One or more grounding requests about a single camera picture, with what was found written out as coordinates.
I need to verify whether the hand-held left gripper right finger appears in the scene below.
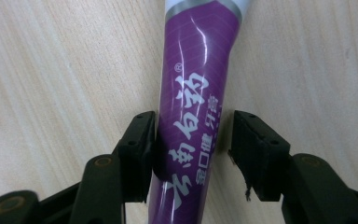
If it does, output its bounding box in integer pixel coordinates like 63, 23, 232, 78
227, 109, 292, 203

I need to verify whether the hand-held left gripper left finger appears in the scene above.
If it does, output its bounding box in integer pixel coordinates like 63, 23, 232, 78
117, 110, 157, 204

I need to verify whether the purple and white toothpaste tube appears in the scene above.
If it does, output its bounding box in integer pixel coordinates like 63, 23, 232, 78
147, 0, 250, 224

